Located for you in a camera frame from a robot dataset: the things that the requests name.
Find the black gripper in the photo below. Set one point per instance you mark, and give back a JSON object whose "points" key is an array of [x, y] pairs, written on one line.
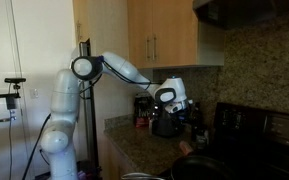
{"points": [[181, 115]]}

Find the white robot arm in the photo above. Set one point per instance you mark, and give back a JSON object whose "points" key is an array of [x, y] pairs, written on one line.
{"points": [[62, 100]]}

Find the tall dark glass bottle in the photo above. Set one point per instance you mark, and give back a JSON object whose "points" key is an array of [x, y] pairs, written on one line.
{"points": [[197, 123]]}

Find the black electric kettle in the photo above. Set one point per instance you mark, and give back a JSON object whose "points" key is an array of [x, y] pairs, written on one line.
{"points": [[165, 128]]}

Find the white labelled container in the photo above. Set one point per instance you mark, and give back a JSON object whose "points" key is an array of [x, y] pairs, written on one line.
{"points": [[207, 135]]}

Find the black frying pan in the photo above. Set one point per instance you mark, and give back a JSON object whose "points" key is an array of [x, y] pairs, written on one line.
{"points": [[200, 168]]}

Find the black stove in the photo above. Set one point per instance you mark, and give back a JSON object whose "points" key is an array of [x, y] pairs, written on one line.
{"points": [[260, 140]]}

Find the wooden base cabinet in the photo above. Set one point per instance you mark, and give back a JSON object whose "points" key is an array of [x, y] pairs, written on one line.
{"points": [[112, 163]]}

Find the stainless steel refrigerator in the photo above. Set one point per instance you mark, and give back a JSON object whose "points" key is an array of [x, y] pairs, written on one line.
{"points": [[85, 48]]}

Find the black range hood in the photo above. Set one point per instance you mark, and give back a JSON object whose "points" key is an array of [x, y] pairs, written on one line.
{"points": [[244, 11]]}

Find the wooden cabinet above refrigerator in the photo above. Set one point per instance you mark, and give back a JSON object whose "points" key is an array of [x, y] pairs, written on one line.
{"points": [[81, 13]]}

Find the wooden wall cabinet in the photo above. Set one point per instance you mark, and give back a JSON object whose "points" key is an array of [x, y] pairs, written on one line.
{"points": [[170, 33]]}

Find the white light switch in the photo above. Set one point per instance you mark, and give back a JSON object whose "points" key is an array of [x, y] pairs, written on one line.
{"points": [[34, 93]]}

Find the black camera bar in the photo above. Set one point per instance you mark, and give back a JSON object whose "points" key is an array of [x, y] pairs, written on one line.
{"points": [[15, 80]]}

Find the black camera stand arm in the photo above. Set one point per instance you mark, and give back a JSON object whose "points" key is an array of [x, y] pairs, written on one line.
{"points": [[4, 96]]}

